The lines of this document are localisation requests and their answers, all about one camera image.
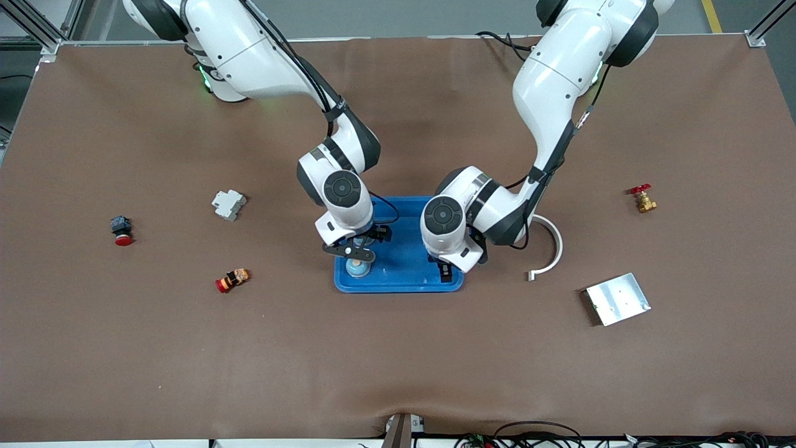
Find white circuit breaker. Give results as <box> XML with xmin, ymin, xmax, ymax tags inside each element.
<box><xmin>211</xmin><ymin>189</ymin><xmax>248</xmax><ymax>222</ymax></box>

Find black left base cables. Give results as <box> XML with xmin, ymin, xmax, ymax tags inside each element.
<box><xmin>476</xmin><ymin>30</ymin><xmax>535</xmax><ymax>63</ymax></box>

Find red button orange body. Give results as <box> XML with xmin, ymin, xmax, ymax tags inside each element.
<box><xmin>215</xmin><ymin>268</ymin><xmax>251</xmax><ymax>294</ymax></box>

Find grey metal bracket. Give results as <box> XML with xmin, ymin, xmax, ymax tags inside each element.
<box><xmin>381</xmin><ymin>413</ymin><xmax>427</xmax><ymax>448</ymax></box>

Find aluminium frame profile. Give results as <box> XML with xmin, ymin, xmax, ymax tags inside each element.
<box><xmin>745</xmin><ymin>0</ymin><xmax>796</xmax><ymax>48</ymax></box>
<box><xmin>0</xmin><ymin>0</ymin><xmax>86</xmax><ymax>63</ymax></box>

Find brass valve red handle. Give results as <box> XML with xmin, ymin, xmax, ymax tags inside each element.
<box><xmin>629</xmin><ymin>184</ymin><xmax>658</xmax><ymax>214</ymax></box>

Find red button black blue body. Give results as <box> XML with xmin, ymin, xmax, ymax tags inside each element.
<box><xmin>110</xmin><ymin>215</ymin><xmax>134</xmax><ymax>247</ymax></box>

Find black cable bundle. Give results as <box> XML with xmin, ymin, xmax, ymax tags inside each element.
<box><xmin>454</xmin><ymin>421</ymin><xmax>796</xmax><ymax>448</ymax></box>

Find white curved bracket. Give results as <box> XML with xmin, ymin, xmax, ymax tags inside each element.
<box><xmin>527</xmin><ymin>215</ymin><xmax>564</xmax><ymax>282</ymax></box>

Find silver metal plate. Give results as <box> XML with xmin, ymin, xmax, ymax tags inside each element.
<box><xmin>585</xmin><ymin>273</ymin><xmax>652</xmax><ymax>327</ymax></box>

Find blue plastic tray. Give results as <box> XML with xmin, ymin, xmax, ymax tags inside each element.
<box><xmin>334</xmin><ymin>197</ymin><xmax>465</xmax><ymax>294</ymax></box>

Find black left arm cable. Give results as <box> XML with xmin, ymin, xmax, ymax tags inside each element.
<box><xmin>507</xmin><ymin>62</ymin><xmax>613</xmax><ymax>251</ymax></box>

